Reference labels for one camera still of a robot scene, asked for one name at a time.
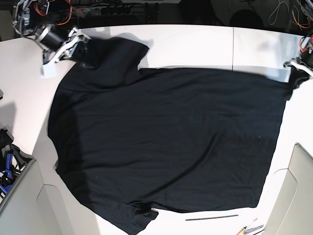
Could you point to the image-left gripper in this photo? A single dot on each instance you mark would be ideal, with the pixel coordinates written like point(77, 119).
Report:
point(48, 35)

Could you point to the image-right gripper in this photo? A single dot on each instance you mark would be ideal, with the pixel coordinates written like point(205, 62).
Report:
point(306, 57)

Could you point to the black T-shirt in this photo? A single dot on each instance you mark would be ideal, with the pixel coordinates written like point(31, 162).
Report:
point(132, 141)

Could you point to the blue and black clamps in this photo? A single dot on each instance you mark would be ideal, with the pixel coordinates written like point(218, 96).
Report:
point(12, 162)

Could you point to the grey divider panel right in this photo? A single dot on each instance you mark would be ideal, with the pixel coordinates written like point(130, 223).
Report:
point(286, 203)

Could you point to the grey divider panel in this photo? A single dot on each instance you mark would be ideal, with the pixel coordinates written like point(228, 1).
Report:
point(286, 203)
point(34, 208)

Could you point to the black table slot strip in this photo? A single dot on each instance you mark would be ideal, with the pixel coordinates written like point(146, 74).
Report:
point(209, 218)

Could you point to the grey divider panel left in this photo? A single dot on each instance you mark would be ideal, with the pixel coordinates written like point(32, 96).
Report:
point(34, 208)

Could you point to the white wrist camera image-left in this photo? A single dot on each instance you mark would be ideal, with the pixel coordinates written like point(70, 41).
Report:
point(48, 71)

